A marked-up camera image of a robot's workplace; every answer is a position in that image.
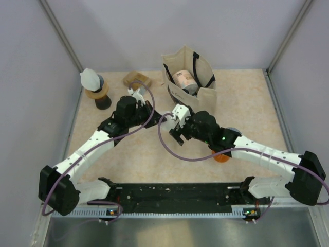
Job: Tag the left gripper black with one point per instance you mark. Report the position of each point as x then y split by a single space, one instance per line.
154 120

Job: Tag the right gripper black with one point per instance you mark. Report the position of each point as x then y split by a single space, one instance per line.
176 133

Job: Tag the orange glass dripper cone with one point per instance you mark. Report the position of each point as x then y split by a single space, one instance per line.
221 158

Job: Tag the wooden dripper stand brown collar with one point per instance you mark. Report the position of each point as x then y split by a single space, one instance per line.
100 97

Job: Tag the blue glass dripper cone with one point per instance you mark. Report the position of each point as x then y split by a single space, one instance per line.
235 129
101 81

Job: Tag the white paper coffee filter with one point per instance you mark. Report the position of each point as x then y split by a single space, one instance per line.
90 80

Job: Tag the white paper sheet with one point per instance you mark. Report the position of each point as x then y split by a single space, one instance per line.
168 123

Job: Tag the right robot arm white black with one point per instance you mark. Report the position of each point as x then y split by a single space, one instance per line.
300 176

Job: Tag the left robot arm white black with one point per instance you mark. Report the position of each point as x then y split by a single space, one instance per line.
59 186

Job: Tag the pink patterned paper roll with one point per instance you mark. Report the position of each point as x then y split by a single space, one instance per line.
184 80

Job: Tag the kitchen cleaning pads pack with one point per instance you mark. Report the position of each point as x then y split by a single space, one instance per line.
136 76

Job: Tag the cream tote bag floral print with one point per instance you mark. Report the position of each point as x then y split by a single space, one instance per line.
205 98

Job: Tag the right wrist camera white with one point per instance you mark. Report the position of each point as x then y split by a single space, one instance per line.
180 113

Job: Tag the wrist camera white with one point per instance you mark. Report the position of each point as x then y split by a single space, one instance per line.
180 113
137 94

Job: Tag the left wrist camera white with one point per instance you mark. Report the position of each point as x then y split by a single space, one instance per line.
137 94

